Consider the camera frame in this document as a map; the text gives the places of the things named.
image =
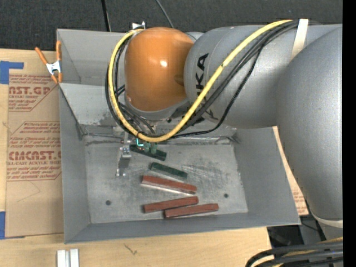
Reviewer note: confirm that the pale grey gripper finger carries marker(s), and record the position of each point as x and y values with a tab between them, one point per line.
126	160
119	169

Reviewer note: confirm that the grey metal bin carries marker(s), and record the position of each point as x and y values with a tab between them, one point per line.
100	182

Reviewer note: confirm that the dark green flat block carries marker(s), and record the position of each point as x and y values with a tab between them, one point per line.
169	171
160	155

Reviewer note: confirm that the red-brown flat block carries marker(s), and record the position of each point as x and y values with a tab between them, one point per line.
192	210
169	183
169	204

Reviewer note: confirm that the brown cardboard board red print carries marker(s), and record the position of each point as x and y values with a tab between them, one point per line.
30	199

